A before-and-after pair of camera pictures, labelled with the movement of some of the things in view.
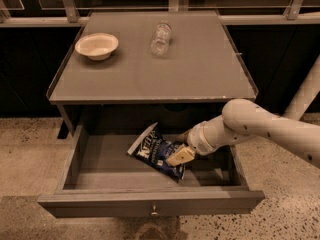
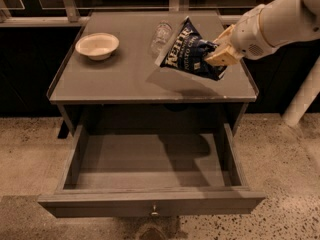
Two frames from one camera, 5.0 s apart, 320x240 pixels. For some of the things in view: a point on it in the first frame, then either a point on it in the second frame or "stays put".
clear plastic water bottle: x=160 y=41 stays put
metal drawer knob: x=154 y=212 stays put
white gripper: x=199 y=139 → x=247 y=34
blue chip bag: x=154 y=149 → x=188 y=52
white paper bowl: x=97 y=46 stays put
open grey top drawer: x=98 y=179 stays put
